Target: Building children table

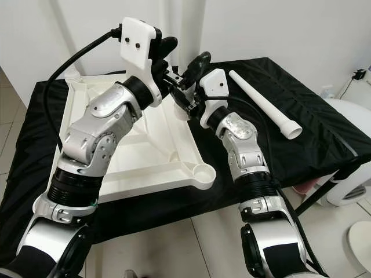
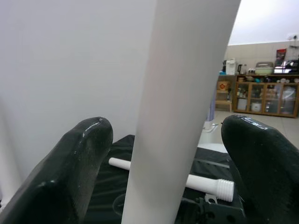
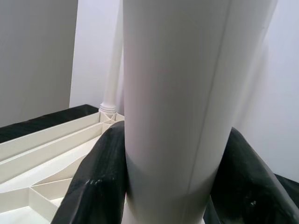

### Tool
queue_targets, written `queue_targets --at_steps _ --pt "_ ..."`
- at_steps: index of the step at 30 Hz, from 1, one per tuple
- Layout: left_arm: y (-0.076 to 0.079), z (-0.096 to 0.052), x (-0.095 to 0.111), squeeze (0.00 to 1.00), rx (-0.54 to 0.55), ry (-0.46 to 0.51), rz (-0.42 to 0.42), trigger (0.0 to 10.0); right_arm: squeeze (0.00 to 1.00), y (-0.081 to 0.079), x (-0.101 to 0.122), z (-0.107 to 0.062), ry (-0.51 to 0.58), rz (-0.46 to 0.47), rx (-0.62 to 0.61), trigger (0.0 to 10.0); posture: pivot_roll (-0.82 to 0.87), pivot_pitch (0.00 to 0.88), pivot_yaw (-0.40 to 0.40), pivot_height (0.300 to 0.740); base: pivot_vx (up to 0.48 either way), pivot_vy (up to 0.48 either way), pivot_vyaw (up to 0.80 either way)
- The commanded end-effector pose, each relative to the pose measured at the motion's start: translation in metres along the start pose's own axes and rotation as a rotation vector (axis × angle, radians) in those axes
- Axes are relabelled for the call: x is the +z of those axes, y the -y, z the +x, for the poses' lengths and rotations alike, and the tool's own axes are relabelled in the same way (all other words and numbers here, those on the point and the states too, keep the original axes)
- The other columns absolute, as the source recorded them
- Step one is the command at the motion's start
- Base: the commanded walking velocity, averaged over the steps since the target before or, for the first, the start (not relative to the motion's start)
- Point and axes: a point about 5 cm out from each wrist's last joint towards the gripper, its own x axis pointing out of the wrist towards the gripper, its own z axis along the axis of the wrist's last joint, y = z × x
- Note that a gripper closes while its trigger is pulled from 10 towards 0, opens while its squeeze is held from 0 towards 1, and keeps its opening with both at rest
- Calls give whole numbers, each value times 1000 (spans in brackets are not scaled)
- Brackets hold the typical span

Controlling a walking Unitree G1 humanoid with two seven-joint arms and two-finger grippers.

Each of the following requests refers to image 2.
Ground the green dish container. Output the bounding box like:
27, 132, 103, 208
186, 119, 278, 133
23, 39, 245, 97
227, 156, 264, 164
255, 61, 274, 75

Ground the white plastic table leg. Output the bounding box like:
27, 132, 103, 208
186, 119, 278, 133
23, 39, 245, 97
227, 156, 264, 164
108, 157, 235, 203
121, 0, 242, 224

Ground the red wall poster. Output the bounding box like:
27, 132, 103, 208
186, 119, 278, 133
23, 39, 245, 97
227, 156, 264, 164
275, 48, 287, 69

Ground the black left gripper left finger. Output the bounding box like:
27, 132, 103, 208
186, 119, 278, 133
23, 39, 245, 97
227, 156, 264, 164
0, 116, 114, 224

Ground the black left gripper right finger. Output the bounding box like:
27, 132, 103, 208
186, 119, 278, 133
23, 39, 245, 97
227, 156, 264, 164
221, 114, 299, 224

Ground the wooden glass door cabinet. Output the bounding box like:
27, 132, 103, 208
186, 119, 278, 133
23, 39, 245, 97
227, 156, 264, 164
234, 74, 299, 119

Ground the yellow cardboard box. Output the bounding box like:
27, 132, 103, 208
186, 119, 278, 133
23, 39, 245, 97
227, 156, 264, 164
217, 80, 231, 91

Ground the white water dispenser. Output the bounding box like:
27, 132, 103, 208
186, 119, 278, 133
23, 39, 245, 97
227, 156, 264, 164
224, 58, 238, 75

